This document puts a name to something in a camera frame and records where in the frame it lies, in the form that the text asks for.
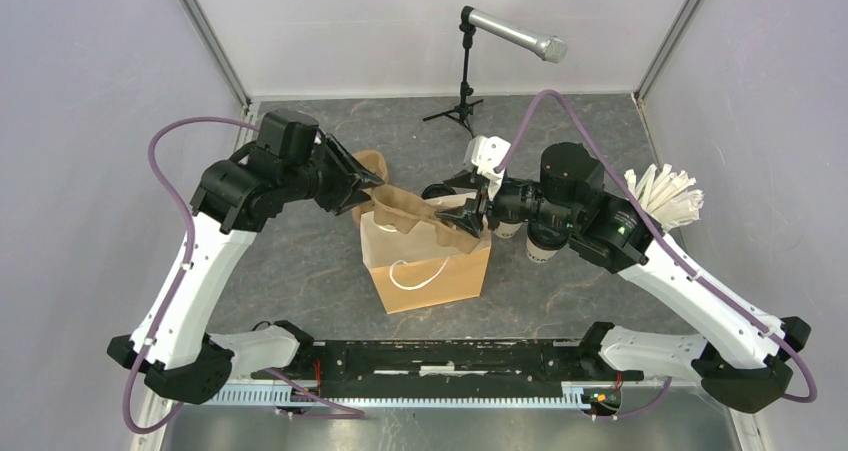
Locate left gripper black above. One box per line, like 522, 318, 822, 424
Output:
282, 132, 385, 216

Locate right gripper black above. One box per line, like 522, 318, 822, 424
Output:
434, 166, 579, 239

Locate cardboard cup carrier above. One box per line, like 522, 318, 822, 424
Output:
370, 185, 481, 254
351, 150, 389, 228

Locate white paper cup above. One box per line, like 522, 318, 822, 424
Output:
493, 221, 523, 239
525, 233, 567, 263

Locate brown paper bag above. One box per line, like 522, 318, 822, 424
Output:
354, 210, 491, 314

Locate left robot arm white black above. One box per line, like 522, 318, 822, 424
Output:
107, 109, 383, 404

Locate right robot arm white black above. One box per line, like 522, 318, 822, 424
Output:
437, 136, 811, 414

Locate black microphone tripod stand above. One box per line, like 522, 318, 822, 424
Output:
422, 21, 483, 138

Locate silver microphone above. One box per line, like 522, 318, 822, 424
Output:
460, 6, 567, 63

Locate white wrapped straws bundle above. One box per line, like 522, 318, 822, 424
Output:
624, 164, 704, 232

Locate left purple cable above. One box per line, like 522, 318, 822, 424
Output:
121, 116, 263, 435

